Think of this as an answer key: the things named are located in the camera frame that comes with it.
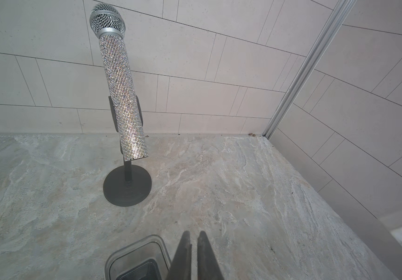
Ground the black microphone stand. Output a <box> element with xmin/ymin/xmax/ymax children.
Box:
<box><xmin>102</xmin><ymin>95</ymin><xmax>153</xmax><ymax>208</ymax></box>

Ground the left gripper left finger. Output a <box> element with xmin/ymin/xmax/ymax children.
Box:
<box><xmin>166</xmin><ymin>231</ymin><xmax>192</xmax><ymax>280</ymax></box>

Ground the rhinestone silver microphone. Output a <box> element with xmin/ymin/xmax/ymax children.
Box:
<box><xmin>89</xmin><ymin>3</ymin><xmax>148</xmax><ymax>161</ymax></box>

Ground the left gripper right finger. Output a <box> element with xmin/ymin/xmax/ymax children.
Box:
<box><xmin>197</xmin><ymin>231</ymin><xmax>225</xmax><ymax>280</ymax></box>

